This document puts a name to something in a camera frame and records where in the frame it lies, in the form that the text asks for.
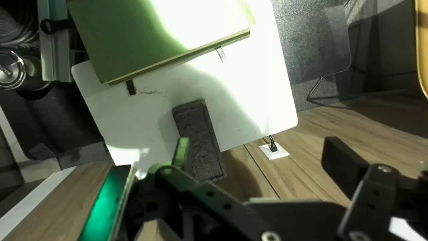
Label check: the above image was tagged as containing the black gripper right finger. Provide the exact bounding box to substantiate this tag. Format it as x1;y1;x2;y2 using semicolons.
321;135;428;241

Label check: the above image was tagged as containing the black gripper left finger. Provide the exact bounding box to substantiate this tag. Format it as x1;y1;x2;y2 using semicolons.
128;135;286;241

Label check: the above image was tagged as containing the black whiteboard eraser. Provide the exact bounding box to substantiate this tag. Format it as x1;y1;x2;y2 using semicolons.
171;97;227;183

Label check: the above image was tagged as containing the white side table board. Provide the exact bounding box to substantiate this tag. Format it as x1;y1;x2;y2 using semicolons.
71;0;299;179

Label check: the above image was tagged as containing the yellow chair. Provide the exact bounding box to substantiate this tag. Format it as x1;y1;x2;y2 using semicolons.
413;0;428;98

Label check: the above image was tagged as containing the grey fabric chair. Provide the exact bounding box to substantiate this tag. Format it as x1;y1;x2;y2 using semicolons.
271;0;353;108

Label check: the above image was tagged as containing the green notepad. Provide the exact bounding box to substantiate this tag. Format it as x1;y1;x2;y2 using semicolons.
65;0;258;85

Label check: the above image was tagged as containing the aluminium extrusion bar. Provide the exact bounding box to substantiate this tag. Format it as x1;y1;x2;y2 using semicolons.
37;0;73;84

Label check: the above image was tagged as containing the silver metal knob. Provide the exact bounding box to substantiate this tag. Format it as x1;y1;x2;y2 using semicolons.
0;48;29;90

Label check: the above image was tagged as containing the white adhesive cable mount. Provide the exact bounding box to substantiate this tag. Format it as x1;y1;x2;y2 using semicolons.
258;135;291;160

